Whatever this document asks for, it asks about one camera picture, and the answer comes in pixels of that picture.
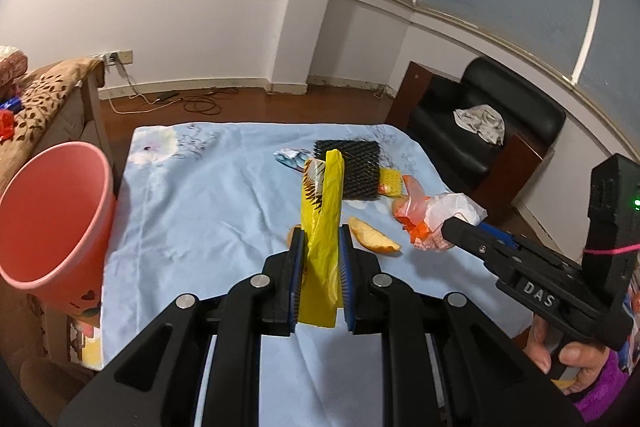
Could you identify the crumpled white cloth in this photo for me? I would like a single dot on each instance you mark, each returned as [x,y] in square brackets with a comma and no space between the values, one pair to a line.
[483,121]

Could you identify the colourful box under bin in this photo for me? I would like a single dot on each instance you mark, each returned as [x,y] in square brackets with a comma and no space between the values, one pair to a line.
[84,344]

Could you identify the blue small packet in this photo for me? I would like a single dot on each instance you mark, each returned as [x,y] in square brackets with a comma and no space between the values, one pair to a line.
[13,105]

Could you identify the light blue floral tablecloth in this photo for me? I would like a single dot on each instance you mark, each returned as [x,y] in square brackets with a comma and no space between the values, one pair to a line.
[201,206]

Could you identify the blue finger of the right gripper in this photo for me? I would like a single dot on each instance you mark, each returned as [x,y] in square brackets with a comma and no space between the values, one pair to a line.
[473,240]
[503,237]

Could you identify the red plastic bag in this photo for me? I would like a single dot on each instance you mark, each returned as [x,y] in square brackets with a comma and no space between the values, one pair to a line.
[6,125]

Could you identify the orange peel piece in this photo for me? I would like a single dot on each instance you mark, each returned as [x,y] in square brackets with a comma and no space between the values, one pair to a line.
[372,239]

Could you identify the black foam net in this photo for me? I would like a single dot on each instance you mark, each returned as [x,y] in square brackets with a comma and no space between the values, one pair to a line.
[361,166]

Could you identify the blue silver snack wrapper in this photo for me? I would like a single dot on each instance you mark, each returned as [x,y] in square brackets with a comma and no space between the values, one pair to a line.
[293,158]

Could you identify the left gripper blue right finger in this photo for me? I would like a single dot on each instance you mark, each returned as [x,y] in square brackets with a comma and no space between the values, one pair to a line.
[344,253]

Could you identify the yellow plastic wrapper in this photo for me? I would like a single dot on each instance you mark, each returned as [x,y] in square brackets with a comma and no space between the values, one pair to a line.
[320,217]

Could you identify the brown walnut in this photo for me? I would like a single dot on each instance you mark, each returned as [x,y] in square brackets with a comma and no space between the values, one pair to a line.
[289,237]

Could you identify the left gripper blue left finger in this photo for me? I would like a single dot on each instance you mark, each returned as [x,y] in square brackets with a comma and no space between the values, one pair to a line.
[298,251]

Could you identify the right hand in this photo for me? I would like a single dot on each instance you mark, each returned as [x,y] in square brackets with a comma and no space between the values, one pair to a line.
[588,359]

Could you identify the yellow foam net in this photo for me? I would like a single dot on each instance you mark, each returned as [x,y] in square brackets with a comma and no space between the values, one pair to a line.
[390,182]

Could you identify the pink plastic trash bin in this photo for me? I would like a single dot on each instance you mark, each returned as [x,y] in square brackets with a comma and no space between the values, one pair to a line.
[56,219]

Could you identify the purple sleeve forearm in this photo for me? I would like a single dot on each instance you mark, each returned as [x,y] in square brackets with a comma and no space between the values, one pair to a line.
[593,402]

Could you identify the red dotted folded quilt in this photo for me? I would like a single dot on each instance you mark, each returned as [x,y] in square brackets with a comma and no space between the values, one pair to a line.
[13,64]

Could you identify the brown leaf pattern bed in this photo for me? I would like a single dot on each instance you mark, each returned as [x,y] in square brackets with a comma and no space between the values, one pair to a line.
[60,104]

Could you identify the red white plastic wrapper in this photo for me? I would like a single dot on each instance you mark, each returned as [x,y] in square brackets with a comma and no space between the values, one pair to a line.
[422,216]

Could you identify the black leather armchair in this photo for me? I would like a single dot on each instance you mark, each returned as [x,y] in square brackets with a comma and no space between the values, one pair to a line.
[492,176]

